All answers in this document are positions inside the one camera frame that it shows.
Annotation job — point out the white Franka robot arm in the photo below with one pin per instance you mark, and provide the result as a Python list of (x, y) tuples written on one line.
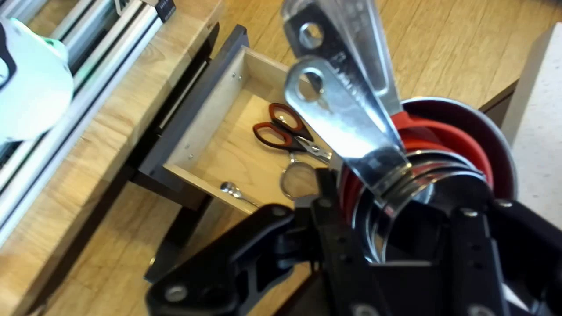
[(28, 82)]

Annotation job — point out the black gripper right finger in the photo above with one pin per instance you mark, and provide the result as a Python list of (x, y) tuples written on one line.
[(485, 257)]

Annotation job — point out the open wooden drawer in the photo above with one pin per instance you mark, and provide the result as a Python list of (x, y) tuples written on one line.
[(234, 134)]

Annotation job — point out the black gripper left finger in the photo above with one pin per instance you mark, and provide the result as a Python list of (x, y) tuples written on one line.
[(339, 264)]

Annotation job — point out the steel measuring spoons bunch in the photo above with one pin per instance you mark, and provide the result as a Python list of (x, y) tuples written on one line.
[(387, 147)]

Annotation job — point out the wooden robot platform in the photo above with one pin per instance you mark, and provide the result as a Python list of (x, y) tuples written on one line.
[(99, 134)]

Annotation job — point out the small metal tool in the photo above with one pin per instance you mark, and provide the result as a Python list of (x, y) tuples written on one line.
[(237, 194)]

